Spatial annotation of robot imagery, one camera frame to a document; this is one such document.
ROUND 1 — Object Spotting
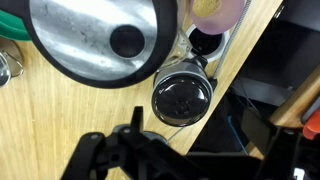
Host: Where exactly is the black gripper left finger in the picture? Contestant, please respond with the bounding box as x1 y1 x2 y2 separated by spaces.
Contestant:
61 105 188 180

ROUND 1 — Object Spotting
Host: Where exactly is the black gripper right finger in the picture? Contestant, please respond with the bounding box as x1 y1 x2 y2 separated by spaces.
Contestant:
241 107 320 180

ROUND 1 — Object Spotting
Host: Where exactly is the stainless steel pot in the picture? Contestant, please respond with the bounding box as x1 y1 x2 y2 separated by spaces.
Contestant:
151 56 218 128

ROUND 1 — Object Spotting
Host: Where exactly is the orange plastic object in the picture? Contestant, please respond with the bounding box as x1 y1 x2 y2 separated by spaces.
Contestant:
302 109 320 141

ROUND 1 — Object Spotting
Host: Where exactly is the pink plastic cup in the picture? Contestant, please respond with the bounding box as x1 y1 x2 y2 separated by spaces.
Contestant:
189 0 246 36

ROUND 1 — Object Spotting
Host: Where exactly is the green round plate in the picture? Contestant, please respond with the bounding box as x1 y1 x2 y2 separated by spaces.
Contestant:
0 9 33 43

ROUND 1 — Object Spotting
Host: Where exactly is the white ring desk grommet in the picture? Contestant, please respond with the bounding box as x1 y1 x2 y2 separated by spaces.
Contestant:
184 23 231 63

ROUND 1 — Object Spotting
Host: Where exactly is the grey braided cable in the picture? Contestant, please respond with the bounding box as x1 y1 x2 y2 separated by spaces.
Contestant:
165 0 253 144

